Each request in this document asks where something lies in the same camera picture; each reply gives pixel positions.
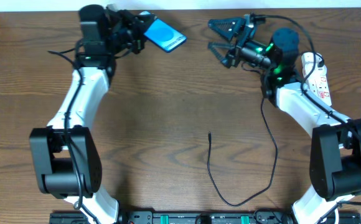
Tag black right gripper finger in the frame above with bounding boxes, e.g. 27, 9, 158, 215
208, 17, 246, 42
207, 42, 234, 61

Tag blue Samsung Galaxy smartphone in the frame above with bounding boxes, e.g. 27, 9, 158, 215
144, 18, 187, 53

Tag black charger cable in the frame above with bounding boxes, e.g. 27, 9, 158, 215
207, 54, 326, 208

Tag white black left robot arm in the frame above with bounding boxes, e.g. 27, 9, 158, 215
29, 4, 157, 223

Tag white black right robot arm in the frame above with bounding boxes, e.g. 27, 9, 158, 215
208, 13, 361, 223

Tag white charger adapter plug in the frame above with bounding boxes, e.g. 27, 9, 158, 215
302, 62, 327, 78

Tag white power strip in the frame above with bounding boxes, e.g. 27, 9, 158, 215
301, 52, 332, 106

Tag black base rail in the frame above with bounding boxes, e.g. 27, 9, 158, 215
48, 210, 361, 224

